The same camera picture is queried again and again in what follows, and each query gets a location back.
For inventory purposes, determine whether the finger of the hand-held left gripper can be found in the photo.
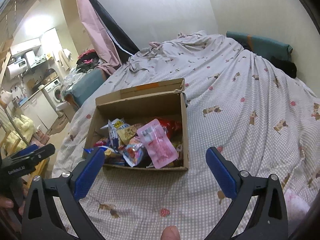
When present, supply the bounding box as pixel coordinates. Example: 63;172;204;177
25;144;56;166
9;144;39;159

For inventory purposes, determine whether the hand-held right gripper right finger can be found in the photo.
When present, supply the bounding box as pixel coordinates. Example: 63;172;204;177
205;147;288;240

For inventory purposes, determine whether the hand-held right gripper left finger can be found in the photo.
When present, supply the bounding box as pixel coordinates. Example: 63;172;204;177
21;147;105;240

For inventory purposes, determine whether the brown yellow snack packet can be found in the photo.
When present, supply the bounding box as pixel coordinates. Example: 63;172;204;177
104;148;125;165

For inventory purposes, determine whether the white yellow snack bag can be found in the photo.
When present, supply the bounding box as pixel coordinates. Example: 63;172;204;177
107;118;130;153

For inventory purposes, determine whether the pink cartoon snack bag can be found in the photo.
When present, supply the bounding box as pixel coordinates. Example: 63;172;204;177
122;136;148;167

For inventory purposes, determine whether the red snack bag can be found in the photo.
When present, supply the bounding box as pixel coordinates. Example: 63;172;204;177
157;117;182;140

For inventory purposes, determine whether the pink snack pouch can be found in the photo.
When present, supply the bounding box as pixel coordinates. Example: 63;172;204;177
137;119;179;169

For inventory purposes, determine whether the brown cardboard box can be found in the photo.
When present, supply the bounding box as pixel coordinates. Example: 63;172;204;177
83;78;188;171

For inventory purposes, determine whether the person's left hand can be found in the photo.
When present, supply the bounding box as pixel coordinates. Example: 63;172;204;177
0;196;15;209

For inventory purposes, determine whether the person's right hand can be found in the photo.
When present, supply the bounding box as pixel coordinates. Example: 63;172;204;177
161;225;181;240

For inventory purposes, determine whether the wooden rack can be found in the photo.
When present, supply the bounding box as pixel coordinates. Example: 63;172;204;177
15;140;50;183

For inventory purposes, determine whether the yellow jacket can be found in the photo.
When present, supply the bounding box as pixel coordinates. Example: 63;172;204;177
5;115;35;153

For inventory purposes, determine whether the brown floor rug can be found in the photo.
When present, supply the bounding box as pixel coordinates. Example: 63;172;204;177
51;116;70;134

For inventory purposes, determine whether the white floor cabinet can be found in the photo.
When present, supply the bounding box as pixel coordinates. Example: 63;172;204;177
15;90;59;130

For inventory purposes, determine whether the white washing machine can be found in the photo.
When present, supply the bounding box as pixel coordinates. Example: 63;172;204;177
42;78;66;110

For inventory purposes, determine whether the light clothes pile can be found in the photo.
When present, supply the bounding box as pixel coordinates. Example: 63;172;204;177
61;69;80;90

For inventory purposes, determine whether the teal upholstered chair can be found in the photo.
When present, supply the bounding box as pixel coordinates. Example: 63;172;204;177
65;69;110;110

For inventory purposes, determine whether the pink fluffy cloth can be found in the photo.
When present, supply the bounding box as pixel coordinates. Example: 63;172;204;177
284;189;310;220

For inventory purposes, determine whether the white water heater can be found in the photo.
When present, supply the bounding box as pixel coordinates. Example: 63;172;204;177
5;57;28;79

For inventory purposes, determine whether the hanging white towel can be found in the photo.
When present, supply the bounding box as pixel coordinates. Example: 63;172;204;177
58;49;73;70

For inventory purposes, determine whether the dark clothes pile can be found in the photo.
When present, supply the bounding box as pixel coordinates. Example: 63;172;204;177
76;49;100;72

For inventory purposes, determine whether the black cloth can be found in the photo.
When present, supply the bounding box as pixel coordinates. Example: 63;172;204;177
270;56;297;78

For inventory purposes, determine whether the teal pillow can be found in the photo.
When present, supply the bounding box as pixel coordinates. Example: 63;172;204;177
226;31;293;60

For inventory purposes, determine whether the pink curtain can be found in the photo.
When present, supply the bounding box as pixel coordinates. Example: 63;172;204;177
74;0;123;75

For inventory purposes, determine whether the dark curtain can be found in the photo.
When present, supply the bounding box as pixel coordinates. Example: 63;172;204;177
76;0;140;55

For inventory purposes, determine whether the white wall cabinet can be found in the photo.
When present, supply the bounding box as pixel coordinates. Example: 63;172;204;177
10;38;42;55

